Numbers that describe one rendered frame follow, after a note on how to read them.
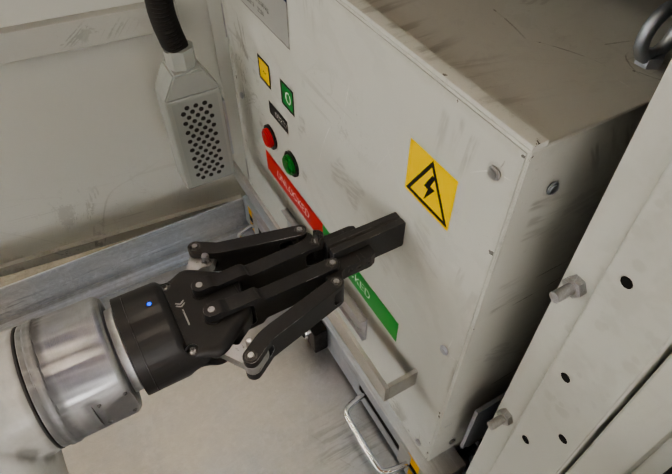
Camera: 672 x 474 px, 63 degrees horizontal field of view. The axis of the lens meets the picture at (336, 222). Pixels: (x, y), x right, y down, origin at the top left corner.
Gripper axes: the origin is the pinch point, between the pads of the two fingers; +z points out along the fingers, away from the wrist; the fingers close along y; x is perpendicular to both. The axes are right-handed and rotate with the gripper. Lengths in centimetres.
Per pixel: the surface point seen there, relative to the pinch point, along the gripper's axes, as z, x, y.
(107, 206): -19, -32, -52
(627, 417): 5.6, 2.1, 21.7
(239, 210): 1, -34, -42
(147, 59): -5, -7, -51
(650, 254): 5.6, 13.6, 17.7
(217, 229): -3, -36, -42
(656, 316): 5.6, 10.5, 19.6
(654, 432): 5.6, 3.0, 23.2
